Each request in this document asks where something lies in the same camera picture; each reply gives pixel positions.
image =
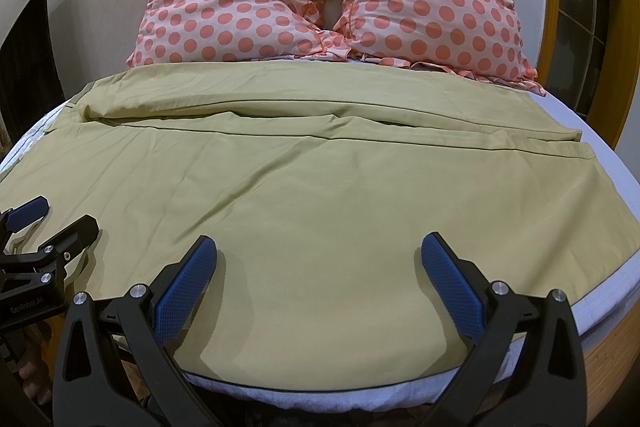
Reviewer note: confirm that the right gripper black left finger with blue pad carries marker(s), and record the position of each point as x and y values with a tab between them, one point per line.
114	367

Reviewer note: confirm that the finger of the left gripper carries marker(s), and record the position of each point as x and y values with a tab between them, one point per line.
67	244
16	219

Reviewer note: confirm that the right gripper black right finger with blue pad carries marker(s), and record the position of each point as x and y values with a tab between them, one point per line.
548	384

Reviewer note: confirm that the khaki olive pants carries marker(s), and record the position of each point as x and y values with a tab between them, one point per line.
320	216

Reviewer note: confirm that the person's left hand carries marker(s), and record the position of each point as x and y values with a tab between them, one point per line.
33	371

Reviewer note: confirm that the white bed sheet mattress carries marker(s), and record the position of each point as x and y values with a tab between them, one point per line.
612	231

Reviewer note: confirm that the wooden framed window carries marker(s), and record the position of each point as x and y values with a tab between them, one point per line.
587	54

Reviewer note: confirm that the black wall television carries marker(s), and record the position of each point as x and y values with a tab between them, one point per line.
30	86

